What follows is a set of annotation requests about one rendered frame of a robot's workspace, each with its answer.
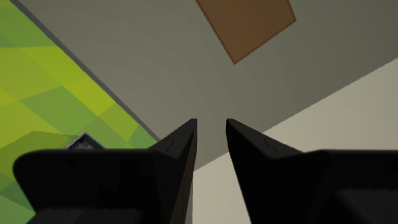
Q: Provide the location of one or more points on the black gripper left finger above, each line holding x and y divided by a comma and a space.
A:
157, 179

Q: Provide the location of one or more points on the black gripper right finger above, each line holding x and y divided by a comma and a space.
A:
283, 185

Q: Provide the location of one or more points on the dark grey square tray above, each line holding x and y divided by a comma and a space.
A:
85, 141

